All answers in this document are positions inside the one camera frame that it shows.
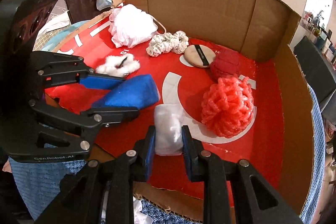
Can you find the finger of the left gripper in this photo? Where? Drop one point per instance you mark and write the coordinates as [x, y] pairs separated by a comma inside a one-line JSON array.
[[92, 119], [58, 69]]

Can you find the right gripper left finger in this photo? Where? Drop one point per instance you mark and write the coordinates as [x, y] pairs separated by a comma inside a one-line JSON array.
[[103, 191]]

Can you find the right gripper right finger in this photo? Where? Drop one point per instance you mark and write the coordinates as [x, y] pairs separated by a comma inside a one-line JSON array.
[[233, 188]]

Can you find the blue sponge cloth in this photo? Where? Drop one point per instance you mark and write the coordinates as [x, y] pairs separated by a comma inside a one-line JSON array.
[[139, 91]]

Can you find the white soft cloth roll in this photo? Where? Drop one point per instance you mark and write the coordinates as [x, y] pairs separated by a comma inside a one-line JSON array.
[[168, 120]]

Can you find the red mesh bath pouf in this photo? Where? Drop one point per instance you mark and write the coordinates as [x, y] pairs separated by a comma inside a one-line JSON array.
[[228, 106]]

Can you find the white crochet scrunchie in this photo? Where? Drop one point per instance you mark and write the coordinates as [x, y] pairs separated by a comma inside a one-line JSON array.
[[165, 43]]

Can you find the round beige powder puff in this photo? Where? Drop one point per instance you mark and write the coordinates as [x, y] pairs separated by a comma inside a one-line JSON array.
[[199, 55]]

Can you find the blue knitted blanket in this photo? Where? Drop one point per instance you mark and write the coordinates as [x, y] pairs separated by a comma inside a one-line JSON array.
[[38, 184]]

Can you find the white mesh bath pouf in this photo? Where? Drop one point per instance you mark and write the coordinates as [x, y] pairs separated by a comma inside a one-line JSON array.
[[130, 26]]

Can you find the dark red knitted item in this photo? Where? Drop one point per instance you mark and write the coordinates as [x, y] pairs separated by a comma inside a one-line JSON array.
[[225, 64]]

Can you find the table with dark cloth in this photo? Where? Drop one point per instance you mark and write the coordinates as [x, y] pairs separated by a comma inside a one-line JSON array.
[[319, 74]]

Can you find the red-lined cardboard box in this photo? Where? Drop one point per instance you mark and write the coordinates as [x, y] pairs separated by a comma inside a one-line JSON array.
[[279, 142]]

